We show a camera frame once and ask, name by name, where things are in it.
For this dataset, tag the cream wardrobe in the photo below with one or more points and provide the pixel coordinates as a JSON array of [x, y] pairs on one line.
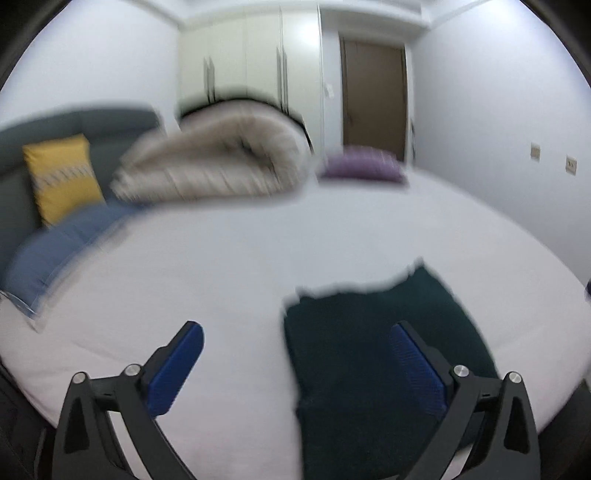
[[240, 55]]

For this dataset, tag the dark green sweater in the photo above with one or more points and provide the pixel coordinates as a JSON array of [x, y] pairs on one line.
[[351, 369]]

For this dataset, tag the purple pillow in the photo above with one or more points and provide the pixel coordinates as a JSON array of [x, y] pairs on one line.
[[360, 166]]

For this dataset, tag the beige folded duvet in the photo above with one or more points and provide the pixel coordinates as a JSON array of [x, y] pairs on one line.
[[221, 152]]

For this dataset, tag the blue pillow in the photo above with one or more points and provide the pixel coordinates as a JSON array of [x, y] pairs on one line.
[[55, 254]]

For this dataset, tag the yellow cushion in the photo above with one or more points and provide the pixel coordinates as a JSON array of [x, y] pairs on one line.
[[60, 180]]

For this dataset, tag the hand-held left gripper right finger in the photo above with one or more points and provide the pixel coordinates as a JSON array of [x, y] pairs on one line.
[[415, 369]]

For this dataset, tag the white bed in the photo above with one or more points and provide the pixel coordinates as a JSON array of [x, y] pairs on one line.
[[231, 254]]

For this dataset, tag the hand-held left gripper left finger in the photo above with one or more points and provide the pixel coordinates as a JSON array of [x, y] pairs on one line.
[[178, 369]]

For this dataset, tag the brown door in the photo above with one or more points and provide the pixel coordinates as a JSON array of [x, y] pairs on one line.
[[374, 92]]

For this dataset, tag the wall socket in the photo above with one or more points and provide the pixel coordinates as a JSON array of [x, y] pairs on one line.
[[572, 165], [535, 152]]

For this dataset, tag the grey sofa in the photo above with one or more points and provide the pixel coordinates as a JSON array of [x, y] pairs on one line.
[[92, 122]]

